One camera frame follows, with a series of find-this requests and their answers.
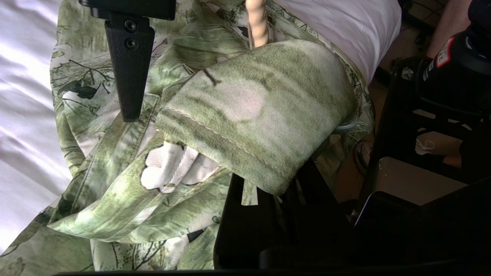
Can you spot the white bed sheet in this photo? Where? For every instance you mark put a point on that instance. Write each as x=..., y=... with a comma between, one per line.
x=27, y=115

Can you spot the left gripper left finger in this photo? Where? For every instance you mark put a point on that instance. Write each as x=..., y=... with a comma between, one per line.
x=241, y=230

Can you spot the green leaf print shirt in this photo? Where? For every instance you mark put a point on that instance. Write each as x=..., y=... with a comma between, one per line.
x=253, y=103

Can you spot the person's leg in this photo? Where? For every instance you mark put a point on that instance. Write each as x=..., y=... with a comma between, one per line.
x=447, y=27

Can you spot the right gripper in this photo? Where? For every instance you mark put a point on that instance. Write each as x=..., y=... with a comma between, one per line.
x=130, y=7

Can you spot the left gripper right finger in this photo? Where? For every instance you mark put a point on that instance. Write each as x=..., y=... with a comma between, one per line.
x=314, y=230

